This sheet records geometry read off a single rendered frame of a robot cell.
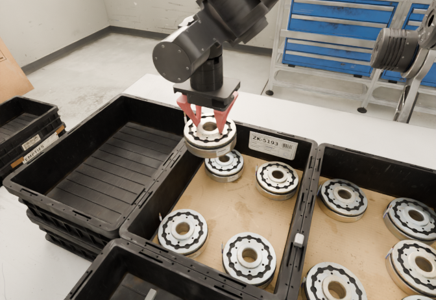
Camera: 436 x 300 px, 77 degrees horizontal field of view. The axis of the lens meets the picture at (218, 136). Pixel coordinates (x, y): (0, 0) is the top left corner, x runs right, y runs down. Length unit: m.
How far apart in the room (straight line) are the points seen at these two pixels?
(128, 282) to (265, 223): 0.30
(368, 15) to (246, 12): 2.06
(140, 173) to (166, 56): 0.45
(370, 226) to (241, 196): 0.29
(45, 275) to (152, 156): 0.37
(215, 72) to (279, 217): 0.37
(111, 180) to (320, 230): 0.52
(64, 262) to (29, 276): 0.08
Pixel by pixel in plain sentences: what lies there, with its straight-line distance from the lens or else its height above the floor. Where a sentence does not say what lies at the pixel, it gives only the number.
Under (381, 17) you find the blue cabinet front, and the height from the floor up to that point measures 0.78.
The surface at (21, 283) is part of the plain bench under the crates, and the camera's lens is 0.85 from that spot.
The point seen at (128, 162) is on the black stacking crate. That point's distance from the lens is 0.80.
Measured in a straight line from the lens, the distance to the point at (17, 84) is 3.22.
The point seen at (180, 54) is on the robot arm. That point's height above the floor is 1.23.
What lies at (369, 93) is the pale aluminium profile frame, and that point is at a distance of 2.64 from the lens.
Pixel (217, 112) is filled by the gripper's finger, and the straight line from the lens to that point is 0.45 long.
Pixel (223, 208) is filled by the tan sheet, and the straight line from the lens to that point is 0.66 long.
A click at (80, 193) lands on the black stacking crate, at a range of 0.77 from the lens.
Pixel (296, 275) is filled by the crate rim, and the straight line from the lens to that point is 0.49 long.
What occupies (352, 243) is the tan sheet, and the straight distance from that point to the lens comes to 0.67.
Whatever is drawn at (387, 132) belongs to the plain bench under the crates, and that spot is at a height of 0.70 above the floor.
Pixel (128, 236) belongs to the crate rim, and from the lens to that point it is 0.53.
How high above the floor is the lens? 1.37
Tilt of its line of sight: 40 degrees down
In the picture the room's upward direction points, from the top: straight up
